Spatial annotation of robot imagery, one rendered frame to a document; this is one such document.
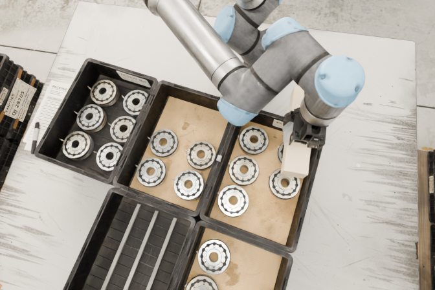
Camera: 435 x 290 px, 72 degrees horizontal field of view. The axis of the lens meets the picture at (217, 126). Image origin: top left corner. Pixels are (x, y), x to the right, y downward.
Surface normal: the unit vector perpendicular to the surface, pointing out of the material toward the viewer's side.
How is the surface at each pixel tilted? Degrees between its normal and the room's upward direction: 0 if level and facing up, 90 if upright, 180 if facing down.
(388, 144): 0
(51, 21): 0
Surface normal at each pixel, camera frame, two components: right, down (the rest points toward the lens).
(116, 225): -0.06, -0.32
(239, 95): -0.51, 0.03
